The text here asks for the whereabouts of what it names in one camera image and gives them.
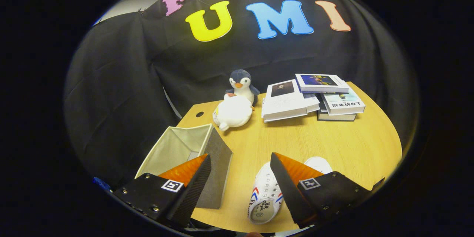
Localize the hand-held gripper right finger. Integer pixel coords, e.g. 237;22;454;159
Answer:
270;152;372;229

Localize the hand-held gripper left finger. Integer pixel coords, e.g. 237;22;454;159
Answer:
113;154;211;228

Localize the white striped canvas shoe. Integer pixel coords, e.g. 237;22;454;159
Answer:
304;157;333;175
247;161;284;225

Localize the grey fabric storage box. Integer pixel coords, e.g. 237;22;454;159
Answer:
134;123;233;210

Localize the dark book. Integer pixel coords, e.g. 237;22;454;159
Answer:
317;94;357;122

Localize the white plush toy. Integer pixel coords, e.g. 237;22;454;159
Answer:
213;94;254;131

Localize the thick white book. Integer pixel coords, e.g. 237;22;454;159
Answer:
302;93;321;113

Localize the blue crumpled cloth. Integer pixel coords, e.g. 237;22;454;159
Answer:
93;177;111;192

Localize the white portrait cover book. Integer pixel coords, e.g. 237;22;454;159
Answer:
261;80;310;123

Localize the white teal cover book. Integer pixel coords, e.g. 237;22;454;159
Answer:
321;91;366;116

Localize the blue picture cover book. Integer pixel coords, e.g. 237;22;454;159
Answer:
295;73;350;94

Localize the penguin plush toy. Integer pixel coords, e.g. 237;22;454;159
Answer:
225;69;260;106

